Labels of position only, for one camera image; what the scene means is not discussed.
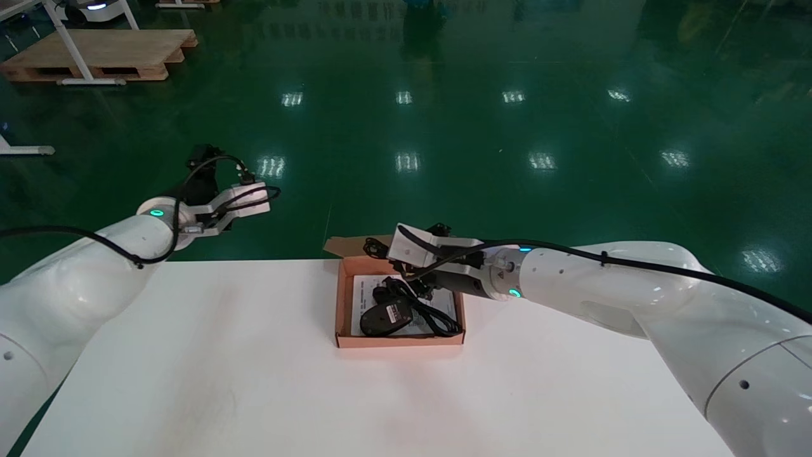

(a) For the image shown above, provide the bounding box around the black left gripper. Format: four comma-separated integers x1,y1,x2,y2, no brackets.
183,145,224,207

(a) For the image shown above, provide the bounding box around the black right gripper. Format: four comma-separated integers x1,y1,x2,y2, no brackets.
363,237,502,304

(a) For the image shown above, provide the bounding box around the black wired computer mouse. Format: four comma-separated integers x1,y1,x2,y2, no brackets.
360,279,416,337

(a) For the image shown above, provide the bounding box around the thick black cable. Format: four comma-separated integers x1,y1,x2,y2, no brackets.
373,277,462,337

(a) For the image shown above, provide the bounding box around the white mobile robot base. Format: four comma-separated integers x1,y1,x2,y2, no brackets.
57,0,128,25

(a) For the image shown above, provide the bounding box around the open brown cardboard box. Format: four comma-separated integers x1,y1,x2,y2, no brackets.
324,232,468,348

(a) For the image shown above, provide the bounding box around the white printed instruction sheet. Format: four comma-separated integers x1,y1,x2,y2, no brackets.
351,274,457,335

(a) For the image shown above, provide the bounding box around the large wooden pallet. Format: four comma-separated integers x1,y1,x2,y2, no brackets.
0,29,199,83

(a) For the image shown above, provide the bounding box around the white metal table foot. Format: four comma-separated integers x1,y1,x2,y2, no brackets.
0,135,56,157

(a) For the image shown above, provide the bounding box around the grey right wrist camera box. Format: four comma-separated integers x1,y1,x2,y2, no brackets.
387,223,486,270

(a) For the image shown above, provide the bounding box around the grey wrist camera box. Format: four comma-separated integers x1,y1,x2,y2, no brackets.
387,223,486,270
184,182,272,237

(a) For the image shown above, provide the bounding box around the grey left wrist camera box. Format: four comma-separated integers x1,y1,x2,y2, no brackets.
184,182,272,237

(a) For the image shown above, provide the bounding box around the white metal table frame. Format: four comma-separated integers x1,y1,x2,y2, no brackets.
0,0,140,86

